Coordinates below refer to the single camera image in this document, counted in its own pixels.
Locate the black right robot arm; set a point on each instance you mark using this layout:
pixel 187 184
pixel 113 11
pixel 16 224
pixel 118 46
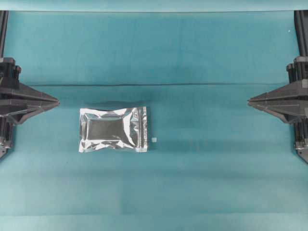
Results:
pixel 298 71

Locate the silver zip bag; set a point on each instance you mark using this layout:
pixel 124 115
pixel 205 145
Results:
pixel 122 129

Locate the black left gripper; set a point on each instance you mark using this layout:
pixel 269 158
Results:
pixel 23 94

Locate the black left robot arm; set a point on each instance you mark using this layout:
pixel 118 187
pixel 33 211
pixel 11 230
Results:
pixel 3 27

